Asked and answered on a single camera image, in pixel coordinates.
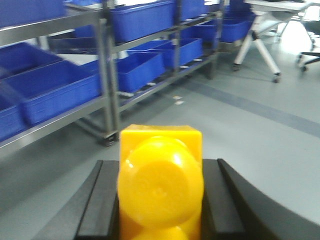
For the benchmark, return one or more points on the metal bin rack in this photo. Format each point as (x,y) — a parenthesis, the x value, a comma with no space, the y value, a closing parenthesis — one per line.
(70,69)

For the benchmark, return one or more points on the blue bin on rack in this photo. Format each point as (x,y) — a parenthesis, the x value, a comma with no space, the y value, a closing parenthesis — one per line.
(136,21)

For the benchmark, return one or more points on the yellow studded toy brick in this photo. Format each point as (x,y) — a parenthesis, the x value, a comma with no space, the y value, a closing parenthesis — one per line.
(160,184)

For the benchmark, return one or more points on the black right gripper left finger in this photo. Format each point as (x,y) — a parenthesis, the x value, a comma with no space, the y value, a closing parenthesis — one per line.
(92,213)

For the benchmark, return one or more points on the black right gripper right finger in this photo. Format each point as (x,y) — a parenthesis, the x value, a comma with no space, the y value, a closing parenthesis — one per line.
(234,209)

